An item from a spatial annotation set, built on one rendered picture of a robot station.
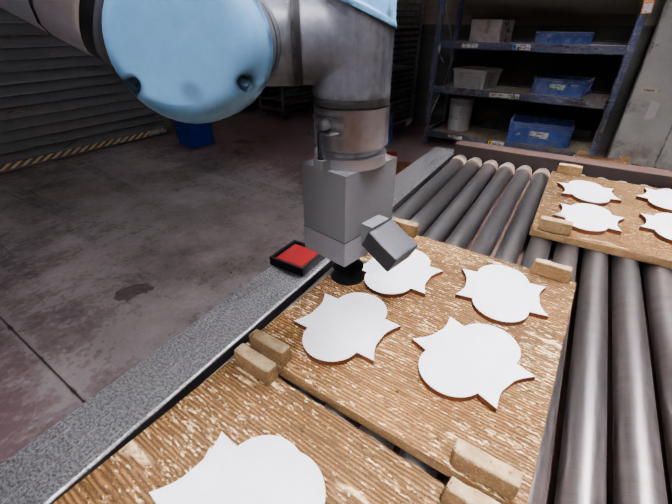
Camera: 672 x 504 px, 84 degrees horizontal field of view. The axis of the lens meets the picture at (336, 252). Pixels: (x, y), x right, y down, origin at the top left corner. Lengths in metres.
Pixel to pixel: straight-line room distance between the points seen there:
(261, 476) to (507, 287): 0.45
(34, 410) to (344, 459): 1.67
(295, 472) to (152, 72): 0.32
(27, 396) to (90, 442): 1.54
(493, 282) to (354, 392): 0.31
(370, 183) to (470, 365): 0.25
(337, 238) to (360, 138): 0.11
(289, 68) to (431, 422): 0.38
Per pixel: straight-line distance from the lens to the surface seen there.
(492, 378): 0.50
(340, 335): 0.51
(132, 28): 0.22
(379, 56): 0.36
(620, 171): 1.32
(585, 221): 0.93
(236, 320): 0.59
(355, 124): 0.36
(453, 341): 0.53
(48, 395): 2.01
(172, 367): 0.55
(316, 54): 0.35
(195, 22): 0.21
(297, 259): 0.69
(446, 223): 0.87
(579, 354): 0.62
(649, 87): 4.70
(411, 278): 0.62
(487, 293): 0.62
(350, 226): 0.39
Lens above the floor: 1.30
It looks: 32 degrees down
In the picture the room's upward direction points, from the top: straight up
